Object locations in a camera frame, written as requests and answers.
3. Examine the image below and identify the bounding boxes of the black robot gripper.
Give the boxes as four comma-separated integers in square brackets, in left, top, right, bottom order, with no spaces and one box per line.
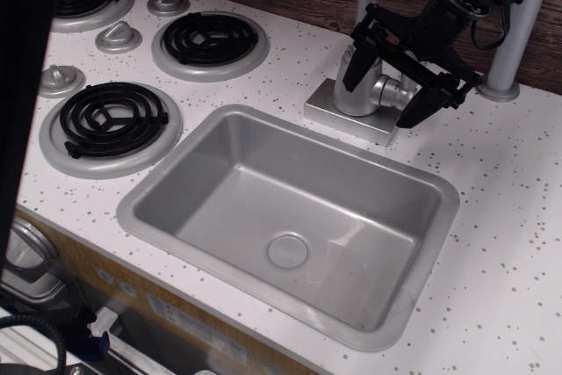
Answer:
[342,0,482,129]

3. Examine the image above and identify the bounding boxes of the silver faucet lever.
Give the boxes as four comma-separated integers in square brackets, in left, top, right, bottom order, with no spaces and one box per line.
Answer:
[371,74,416,111]

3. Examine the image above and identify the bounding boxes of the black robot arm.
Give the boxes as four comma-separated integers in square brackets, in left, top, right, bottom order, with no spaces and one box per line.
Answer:
[334,0,523,128]

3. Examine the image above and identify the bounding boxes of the silver toy faucet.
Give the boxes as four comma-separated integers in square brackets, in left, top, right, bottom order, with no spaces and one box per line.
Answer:
[303,0,417,148]

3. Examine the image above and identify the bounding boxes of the grey right support pole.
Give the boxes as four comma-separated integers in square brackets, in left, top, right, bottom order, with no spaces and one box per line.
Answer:
[476,0,543,103]

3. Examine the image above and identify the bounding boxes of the grey plastic sink basin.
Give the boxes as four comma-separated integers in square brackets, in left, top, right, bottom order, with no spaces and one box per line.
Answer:
[117,105,460,351]

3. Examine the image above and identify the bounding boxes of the middle black coil burner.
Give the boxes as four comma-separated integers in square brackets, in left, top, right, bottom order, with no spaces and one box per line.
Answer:
[151,11,269,83]

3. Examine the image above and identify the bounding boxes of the black coil burner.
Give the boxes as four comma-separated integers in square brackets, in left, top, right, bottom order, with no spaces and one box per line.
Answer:
[51,0,134,33]
[39,82,183,180]
[151,11,269,83]

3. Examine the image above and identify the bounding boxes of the rear grey stove knob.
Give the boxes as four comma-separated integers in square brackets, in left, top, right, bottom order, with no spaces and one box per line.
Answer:
[147,0,190,17]

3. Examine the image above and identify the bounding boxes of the grey stove knob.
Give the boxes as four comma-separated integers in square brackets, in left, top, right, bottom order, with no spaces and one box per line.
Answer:
[147,0,190,17]
[95,21,142,54]
[39,65,85,98]

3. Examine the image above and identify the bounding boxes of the middle grey stove knob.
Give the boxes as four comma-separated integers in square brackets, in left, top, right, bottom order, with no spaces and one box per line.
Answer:
[95,21,142,54]

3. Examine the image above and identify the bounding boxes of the front black coil burner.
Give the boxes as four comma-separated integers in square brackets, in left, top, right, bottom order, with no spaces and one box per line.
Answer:
[39,82,183,180]

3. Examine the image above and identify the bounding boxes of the rear black coil burner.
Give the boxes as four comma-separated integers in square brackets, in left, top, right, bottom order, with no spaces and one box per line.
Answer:
[51,0,134,33]

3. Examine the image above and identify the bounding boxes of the front grey stove knob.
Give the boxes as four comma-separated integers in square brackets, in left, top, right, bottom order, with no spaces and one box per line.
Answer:
[39,65,85,98]

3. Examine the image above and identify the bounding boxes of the silver metal container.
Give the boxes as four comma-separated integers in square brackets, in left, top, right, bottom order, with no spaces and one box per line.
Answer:
[1,217,65,308]

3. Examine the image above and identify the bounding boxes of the black foreground post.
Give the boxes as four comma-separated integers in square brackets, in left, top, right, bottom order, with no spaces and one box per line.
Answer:
[1,0,55,260]

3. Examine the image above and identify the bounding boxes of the black cable lower left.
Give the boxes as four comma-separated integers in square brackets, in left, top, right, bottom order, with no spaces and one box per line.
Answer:
[0,313,68,375]

